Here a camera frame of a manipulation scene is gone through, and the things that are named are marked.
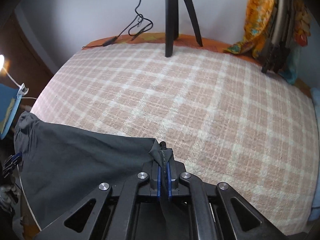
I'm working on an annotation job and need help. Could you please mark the dark green pants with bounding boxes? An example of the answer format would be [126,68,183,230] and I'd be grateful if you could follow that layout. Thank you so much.
[14,112,189,239]

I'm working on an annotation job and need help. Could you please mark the left hand grey glove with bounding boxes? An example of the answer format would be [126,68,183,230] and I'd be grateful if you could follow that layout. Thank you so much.
[1,176,20,215]

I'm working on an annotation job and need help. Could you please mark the blue board with clip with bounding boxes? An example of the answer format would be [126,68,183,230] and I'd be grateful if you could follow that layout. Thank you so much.
[0,83,28,140]

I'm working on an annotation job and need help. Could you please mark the folded silver black tripod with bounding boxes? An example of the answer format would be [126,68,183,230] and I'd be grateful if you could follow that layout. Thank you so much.
[261,0,296,73]

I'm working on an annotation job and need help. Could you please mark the small black tripod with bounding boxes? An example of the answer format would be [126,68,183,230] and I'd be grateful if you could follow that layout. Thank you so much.
[165,0,203,57]

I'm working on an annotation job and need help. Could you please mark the orange patterned cloth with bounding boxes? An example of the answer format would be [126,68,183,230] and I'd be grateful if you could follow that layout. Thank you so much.
[223,0,312,86]

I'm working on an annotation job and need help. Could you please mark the black ring light cable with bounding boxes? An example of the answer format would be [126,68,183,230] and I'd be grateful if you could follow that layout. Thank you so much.
[82,0,154,49]

